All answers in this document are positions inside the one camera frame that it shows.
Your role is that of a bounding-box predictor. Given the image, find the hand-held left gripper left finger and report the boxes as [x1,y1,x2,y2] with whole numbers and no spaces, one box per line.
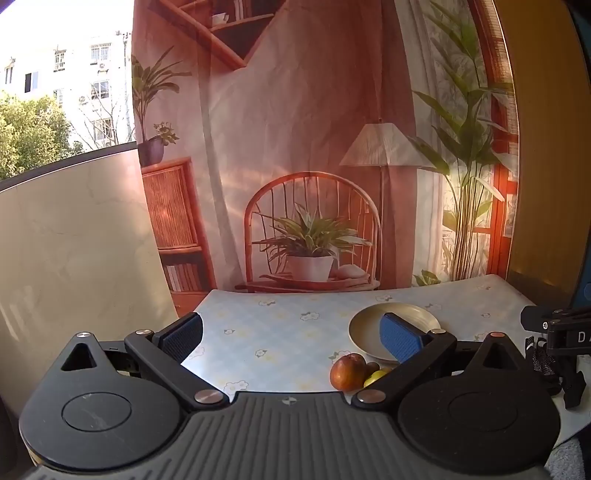
[59,312,230,412]

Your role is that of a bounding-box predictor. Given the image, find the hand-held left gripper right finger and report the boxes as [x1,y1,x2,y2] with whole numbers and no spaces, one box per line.
[351,312,525,409]

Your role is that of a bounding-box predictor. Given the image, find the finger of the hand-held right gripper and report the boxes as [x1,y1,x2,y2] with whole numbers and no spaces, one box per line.
[521,305,561,331]

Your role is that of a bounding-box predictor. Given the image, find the cream round plate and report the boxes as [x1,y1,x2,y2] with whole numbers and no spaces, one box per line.
[348,302,443,363]

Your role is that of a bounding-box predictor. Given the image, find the large red apple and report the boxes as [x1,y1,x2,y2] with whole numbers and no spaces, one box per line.
[329,353,369,392]

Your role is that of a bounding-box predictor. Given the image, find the yellow green round fruit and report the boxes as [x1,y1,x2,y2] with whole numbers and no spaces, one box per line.
[363,368,393,388]

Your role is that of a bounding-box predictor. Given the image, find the floral checked tablecloth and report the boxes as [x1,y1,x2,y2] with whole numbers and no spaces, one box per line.
[173,274,564,402]

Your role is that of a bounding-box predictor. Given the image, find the grey fluffy blanket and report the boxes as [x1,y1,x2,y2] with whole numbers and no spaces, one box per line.
[547,436,591,480]

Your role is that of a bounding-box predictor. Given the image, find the dark blue panel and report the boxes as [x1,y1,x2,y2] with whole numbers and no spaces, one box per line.
[566,0,591,311]

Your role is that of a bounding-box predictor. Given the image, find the yellow wooden board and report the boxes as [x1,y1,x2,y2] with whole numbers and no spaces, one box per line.
[489,0,580,308]

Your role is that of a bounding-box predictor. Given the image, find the printed backdrop cloth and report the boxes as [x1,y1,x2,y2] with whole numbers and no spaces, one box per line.
[130,0,520,315]

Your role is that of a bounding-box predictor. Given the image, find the green trees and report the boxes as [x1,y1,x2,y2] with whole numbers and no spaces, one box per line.
[0,90,86,181]

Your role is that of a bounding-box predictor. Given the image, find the white apartment building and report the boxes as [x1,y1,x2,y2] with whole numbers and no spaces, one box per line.
[0,28,137,151]

